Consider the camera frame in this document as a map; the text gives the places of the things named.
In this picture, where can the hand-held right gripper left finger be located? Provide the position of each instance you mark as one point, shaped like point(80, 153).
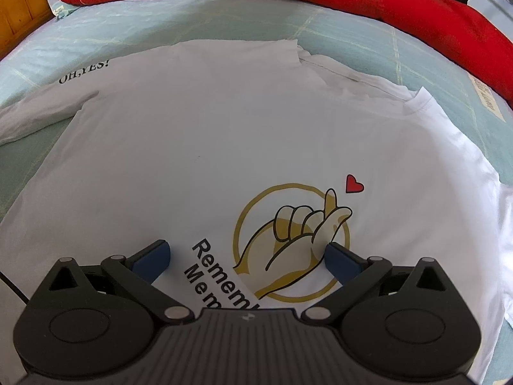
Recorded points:
point(154, 260)

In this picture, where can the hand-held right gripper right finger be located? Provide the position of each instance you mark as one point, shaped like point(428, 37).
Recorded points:
point(340, 262)

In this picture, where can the white printed t-shirt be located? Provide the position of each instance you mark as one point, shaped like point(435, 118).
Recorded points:
point(200, 136)

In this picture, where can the wooden headboard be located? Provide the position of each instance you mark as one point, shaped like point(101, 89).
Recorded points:
point(18, 12)

